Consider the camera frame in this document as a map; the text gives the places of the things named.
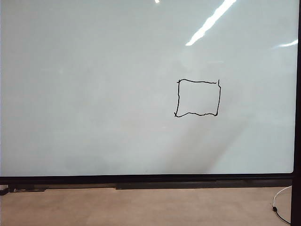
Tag black stand foot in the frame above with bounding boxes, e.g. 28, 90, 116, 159
7, 184, 49, 193

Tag white glass whiteboard black frame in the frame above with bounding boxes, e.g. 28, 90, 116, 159
0, 0, 300, 189

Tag black table edge rail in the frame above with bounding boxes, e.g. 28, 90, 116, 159
115, 180, 248, 191

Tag black whiteboard stand post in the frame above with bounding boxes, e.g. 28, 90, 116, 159
290, 0, 301, 226

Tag white floor cable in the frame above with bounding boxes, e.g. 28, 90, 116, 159
273, 185, 293, 208

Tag black cable with inline connector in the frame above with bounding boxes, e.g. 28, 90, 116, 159
271, 205, 292, 225

